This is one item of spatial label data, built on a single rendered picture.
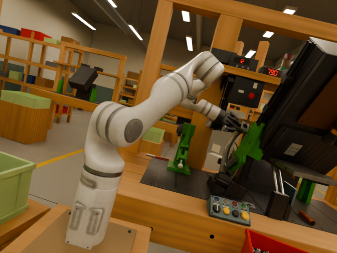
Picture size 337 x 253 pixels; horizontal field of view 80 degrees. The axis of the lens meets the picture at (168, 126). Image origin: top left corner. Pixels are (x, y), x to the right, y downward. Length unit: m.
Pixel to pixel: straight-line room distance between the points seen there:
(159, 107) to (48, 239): 0.39
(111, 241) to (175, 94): 0.40
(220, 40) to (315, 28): 0.56
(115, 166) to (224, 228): 0.49
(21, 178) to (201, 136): 0.95
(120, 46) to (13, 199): 11.76
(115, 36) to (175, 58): 3.62
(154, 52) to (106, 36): 11.51
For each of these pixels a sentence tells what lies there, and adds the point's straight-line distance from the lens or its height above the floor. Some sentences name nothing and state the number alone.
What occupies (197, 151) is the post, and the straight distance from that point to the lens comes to 1.33.
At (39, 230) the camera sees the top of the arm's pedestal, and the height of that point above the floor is 0.85.
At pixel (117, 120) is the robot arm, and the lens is 0.42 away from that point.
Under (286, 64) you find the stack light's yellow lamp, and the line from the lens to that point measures 1.49.
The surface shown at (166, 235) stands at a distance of 0.83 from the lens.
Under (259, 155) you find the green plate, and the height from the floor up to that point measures 1.13.
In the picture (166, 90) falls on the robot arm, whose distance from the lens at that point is 0.53.
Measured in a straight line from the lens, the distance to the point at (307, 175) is 0.91.
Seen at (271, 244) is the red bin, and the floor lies 0.90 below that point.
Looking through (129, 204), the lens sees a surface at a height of 0.87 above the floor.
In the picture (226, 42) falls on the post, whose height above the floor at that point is 1.69.
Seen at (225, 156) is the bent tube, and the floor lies 1.06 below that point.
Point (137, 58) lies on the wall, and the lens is 11.83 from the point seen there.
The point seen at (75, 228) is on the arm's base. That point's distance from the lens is 0.54.
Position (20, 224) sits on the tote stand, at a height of 0.79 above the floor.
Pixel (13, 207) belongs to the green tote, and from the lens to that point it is 0.82.
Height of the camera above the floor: 1.26
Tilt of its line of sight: 6 degrees down
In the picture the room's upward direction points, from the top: 14 degrees clockwise
